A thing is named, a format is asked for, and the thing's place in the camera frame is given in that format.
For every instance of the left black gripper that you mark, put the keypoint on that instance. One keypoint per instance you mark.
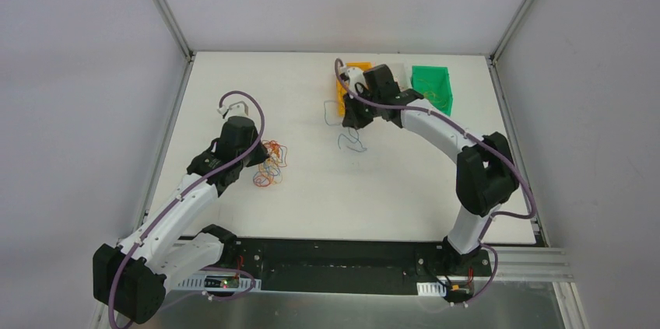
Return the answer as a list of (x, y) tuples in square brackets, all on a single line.
[(256, 153)]

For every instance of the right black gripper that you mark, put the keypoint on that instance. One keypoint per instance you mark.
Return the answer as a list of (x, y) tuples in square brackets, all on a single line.
[(352, 113)]

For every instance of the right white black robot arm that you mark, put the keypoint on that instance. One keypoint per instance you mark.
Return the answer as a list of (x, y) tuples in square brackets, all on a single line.
[(485, 176)]

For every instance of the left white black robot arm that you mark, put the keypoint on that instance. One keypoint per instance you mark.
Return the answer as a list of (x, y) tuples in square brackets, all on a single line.
[(134, 277)]

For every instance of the white plastic bin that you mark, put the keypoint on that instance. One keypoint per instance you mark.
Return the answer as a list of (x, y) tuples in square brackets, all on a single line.
[(402, 73)]

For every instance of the orange plastic bin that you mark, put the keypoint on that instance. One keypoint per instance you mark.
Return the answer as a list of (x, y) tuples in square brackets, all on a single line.
[(340, 91)]

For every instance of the green plastic bin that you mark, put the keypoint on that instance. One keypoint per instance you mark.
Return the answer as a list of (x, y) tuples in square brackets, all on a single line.
[(434, 84)]

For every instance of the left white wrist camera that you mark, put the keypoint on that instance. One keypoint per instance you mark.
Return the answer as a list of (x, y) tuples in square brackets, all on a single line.
[(235, 109)]

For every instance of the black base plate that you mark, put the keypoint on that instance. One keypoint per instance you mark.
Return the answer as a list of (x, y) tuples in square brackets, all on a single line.
[(349, 267)]

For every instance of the left white cable duct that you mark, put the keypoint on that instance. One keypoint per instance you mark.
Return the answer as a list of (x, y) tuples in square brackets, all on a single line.
[(213, 282)]

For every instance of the white cable duct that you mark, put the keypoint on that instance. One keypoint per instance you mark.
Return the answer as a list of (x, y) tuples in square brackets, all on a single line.
[(434, 289), (213, 282)]

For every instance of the left aluminium frame post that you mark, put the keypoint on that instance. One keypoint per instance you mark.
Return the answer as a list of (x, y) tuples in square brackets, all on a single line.
[(168, 17)]

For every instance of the aluminium frame post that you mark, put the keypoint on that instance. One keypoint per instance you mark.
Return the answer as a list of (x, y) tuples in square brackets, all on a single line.
[(168, 17), (511, 29)]

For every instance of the right white cable duct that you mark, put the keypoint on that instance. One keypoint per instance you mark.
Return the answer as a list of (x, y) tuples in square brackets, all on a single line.
[(434, 289)]

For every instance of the right aluminium frame post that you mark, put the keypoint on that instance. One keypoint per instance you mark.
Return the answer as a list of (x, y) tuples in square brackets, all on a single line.
[(511, 29)]

